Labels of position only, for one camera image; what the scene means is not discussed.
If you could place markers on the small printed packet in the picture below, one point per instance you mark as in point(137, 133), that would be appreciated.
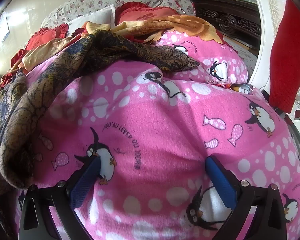
point(237, 87)

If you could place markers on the crumpled red fabric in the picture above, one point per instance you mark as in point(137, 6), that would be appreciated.
point(13, 65)

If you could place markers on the white pillow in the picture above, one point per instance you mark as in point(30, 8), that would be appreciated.
point(97, 17)

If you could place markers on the pile of red clothes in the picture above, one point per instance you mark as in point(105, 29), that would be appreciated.
point(145, 12)

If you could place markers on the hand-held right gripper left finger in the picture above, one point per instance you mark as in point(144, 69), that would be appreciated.
point(86, 177)

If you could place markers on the brown floral patterned garment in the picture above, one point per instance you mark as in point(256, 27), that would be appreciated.
point(15, 120)

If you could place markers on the dark carved wooden cabinet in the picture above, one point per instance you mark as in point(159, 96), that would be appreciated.
point(230, 20)

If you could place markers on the red cloth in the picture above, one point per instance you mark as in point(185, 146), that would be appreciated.
point(287, 55)

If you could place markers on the orange flower cloth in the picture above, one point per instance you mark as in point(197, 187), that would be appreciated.
point(165, 22)

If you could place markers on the peach cloth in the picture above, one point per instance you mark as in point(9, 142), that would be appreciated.
point(45, 50)

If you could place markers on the white ornate chair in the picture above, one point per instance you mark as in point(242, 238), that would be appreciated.
point(263, 45)

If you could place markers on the pink penguin print blanket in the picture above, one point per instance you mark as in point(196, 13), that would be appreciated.
point(152, 130)

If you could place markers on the floral print pillow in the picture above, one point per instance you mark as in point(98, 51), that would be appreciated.
point(90, 0)

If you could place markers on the red ruffled cushion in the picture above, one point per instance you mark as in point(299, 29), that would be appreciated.
point(47, 33)

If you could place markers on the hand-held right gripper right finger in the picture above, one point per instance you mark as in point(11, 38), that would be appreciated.
point(220, 177)

